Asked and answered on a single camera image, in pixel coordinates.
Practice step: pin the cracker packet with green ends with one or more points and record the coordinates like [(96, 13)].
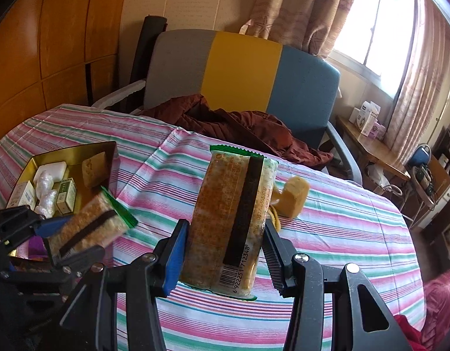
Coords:
[(89, 223), (225, 208)]

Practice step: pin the mustard patterned cloth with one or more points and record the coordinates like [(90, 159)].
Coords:
[(274, 221)]

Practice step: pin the white medicine box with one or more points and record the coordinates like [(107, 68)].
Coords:
[(368, 117)]

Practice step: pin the small pink box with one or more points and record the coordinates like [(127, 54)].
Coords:
[(379, 131)]

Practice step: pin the striped bed sheet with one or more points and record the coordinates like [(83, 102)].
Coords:
[(320, 248)]

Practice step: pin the white plastic bag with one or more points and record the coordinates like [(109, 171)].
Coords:
[(378, 177)]

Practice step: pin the tan sponge piece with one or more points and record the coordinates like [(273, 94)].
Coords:
[(293, 195), (95, 170)]

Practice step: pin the patterned beige curtain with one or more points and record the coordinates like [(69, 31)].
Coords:
[(301, 7)]

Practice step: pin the wooden wardrobe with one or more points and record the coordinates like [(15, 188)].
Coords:
[(64, 44)]

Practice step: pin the white foam block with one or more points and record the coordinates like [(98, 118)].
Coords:
[(51, 170)]

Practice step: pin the gold tin box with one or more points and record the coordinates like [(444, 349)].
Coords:
[(75, 153)]

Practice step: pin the grey yellow blue chair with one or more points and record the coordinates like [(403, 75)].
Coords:
[(243, 73)]

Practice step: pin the wooden desk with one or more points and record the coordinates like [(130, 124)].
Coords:
[(371, 150)]

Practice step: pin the pink curtain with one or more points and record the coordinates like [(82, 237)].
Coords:
[(418, 80)]

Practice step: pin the clear plastic bundle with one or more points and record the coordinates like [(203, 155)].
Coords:
[(45, 182), (47, 203)]

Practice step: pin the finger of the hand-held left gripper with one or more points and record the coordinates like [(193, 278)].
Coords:
[(51, 226), (82, 255)]

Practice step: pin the window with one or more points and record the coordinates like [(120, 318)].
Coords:
[(378, 25)]

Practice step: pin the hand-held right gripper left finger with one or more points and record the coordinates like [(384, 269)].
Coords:
[(173, 259)]

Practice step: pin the pink fluffy blanket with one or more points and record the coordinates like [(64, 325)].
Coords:
[(442, 307)]

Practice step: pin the reddish brown jacket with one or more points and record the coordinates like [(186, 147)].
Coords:
[(246, 128)]

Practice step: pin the purple item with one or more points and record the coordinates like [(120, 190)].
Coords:
[(36, 250)]

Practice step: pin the small green box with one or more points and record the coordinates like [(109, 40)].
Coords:
[(66, 194)]

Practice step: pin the wall poster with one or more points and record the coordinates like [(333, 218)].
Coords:
[(449, 239)]

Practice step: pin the red cloth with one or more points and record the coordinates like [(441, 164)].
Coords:
[(411, 334)]

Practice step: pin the blue round bag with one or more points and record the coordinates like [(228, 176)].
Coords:
[(420, 156)]

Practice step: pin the white printed box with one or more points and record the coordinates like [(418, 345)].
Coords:
[(23, 194)]

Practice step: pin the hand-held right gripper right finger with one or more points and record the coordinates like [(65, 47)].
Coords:
[(274, 259)]

